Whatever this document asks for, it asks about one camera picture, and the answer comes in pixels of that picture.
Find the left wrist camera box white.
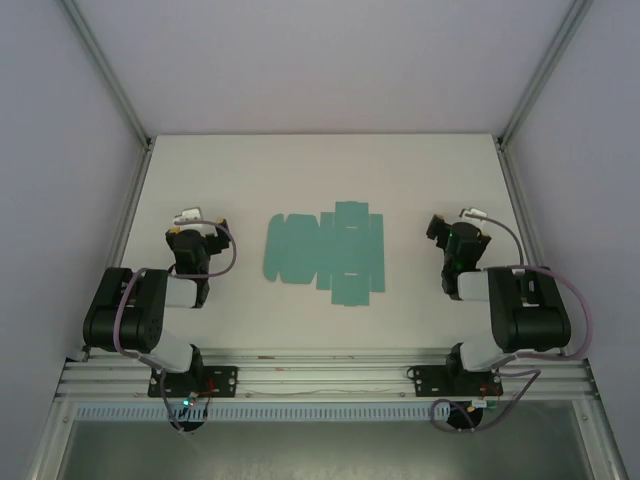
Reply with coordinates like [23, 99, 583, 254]
[172, 205, 217, 234]

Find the aluminium table side rail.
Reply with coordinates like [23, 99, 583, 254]
[79, 144, 154, 361]
[497, 142, 551, 271]

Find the grey metal sheet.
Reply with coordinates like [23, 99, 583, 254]
[57, 419, 584, 480]

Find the slotted grey cable duct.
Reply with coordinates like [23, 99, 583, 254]
[74, 405, 451, 421]

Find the black round cable grommet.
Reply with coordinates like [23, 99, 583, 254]
[446, 401, 485, 432]
[168, 417, 207, 435]

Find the aluminium mounting rail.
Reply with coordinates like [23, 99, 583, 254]
[54, 349, 599, 401]

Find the teal paper box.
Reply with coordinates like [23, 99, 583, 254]
[262, 200, 387, 307]

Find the aluminium frame upright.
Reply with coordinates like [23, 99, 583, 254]
[497, 0, 594, 149]
[62, 0, 154, 149]

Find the aluminium frame beam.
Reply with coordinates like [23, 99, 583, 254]
[27, 399, 76, 480]
[574, 399, 629, 480]

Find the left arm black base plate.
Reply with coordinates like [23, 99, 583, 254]
[147, 364, 239, 399]

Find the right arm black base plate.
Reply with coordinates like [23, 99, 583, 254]
[407, 364, 504, 399]

